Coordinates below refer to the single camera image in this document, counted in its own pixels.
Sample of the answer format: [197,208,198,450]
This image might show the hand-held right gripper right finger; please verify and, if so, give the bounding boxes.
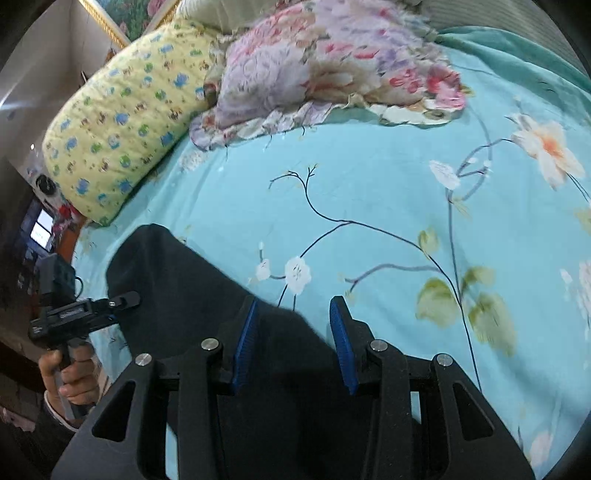
[329,295,536,480]

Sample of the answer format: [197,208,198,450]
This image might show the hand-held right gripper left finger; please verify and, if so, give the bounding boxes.
[51,295,259,480]

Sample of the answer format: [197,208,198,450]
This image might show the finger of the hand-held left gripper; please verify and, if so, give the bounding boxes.
[107,291,141,320]

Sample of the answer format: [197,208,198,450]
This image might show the black pants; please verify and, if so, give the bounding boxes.
[105,224,423,480]

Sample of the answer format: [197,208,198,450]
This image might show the person's left forearm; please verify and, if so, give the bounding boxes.
[28,392,81,476]

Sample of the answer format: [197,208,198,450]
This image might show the person's left hand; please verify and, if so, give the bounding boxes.
[39,344,100,407]

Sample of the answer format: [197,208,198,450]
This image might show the computer screen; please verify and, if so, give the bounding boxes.
[28,208,54,252]

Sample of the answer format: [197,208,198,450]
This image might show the red cloth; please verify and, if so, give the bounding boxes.
[56,203,86,232]

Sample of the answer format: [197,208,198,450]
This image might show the teal floral bed sheet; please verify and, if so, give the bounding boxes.
[71,25,591,480]

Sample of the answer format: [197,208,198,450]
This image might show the yellow cartoon print pillow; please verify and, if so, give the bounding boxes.
[41,18,232,227]

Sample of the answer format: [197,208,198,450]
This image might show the pink floral ruffled pillow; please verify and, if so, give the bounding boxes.
[189,0,472,151]

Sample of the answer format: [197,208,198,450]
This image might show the gold framed floral painting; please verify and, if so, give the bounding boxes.
[78,0,182,49]

